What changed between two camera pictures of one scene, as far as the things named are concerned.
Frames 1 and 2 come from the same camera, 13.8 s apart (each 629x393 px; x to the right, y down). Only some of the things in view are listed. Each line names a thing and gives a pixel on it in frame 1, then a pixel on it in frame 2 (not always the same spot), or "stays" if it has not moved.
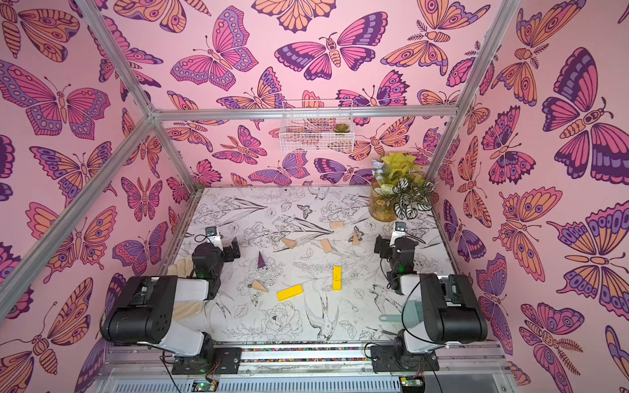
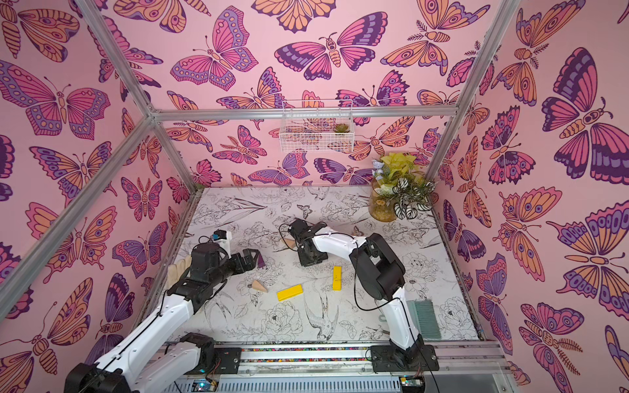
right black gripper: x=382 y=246 to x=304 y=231
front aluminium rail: x=309 y=368 stays
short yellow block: x=337 y=277 stays
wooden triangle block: x=259 y=286 stays
